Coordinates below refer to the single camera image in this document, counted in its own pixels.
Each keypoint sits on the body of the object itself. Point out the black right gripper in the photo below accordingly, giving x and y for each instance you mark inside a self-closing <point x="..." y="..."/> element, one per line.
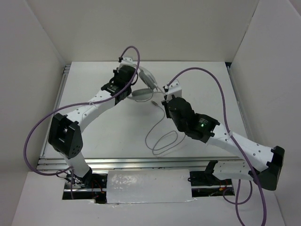
<point x="163" y="102"/>

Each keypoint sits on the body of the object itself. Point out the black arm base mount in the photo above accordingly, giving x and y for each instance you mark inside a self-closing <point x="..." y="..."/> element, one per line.
<point x="206" y="177"/>

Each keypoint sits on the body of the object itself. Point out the aluminium front rail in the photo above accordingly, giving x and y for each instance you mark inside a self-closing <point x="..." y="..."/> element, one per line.
<point x="151" y="163"/>

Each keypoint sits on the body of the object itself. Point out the white grey over-ear headphones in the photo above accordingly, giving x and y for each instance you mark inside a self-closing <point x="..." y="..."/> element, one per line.
<point x="145" y="94"/>

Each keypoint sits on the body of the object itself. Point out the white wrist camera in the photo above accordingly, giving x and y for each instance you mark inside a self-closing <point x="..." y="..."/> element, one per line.
<point x="126" y="61"/>
<point x="173" y="90"/>

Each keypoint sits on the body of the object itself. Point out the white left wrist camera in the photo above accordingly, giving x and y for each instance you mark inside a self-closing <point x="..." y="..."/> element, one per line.
<point x="126" y="61"/>

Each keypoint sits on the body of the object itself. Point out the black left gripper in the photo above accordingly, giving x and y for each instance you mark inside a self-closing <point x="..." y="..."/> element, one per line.
<point x="115" y="74"/>

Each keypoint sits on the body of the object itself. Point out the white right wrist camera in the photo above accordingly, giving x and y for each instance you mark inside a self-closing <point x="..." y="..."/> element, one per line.
<point x="173" y="90"/>

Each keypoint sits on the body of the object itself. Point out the white foam cover plate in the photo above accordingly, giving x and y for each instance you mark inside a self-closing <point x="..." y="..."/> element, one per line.
<point x="148" y="186"/>

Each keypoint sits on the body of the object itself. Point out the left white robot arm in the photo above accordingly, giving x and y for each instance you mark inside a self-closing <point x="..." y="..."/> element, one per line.
<point x="65" y="134"/>

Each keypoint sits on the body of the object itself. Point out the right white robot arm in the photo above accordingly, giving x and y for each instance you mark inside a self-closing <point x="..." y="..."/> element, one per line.
<point x="266" y="162"/>

